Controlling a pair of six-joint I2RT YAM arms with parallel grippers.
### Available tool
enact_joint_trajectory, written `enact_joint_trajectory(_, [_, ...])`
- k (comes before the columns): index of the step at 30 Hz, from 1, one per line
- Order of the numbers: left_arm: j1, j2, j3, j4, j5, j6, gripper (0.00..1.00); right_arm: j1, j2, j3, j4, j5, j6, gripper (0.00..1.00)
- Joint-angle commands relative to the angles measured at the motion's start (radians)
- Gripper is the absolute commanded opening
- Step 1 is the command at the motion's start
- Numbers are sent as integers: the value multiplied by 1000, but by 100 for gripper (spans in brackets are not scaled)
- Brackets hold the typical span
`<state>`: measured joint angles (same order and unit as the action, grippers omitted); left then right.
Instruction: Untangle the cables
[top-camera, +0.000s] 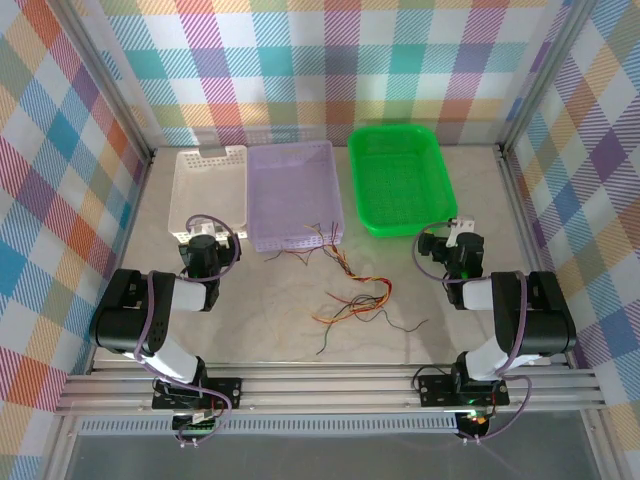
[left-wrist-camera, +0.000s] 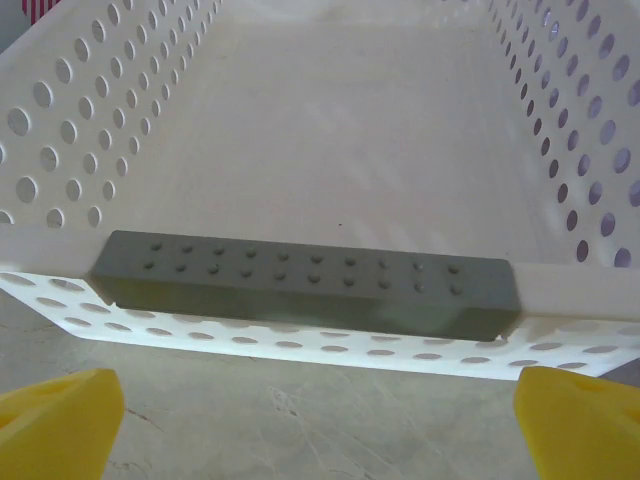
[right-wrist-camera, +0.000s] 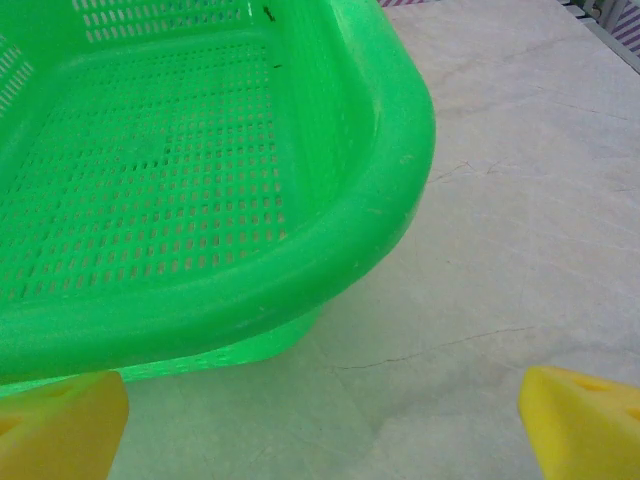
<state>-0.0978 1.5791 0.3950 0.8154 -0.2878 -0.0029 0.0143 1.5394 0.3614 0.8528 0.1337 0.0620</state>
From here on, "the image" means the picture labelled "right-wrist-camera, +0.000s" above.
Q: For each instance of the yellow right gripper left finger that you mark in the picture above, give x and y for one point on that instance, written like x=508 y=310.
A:
x=60 y=430

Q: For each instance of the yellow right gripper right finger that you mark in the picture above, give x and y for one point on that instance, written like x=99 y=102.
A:
x=585 y=430

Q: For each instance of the green plastic mesh basket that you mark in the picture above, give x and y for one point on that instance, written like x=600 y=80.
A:
x=150 y=175

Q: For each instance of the aluminium table edge rail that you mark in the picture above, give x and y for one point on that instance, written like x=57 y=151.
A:
x=612 y=37

